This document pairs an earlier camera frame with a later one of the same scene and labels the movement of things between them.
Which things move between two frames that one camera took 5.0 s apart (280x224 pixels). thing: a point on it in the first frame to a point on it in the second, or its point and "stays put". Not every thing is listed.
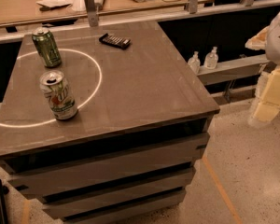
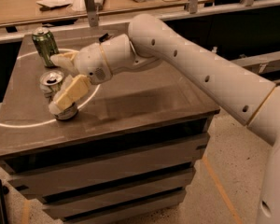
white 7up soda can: (60, 98) stays put
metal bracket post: (90, 3) stays put
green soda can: (47, 48) stays put
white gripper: (279, 37) to (90, 62)
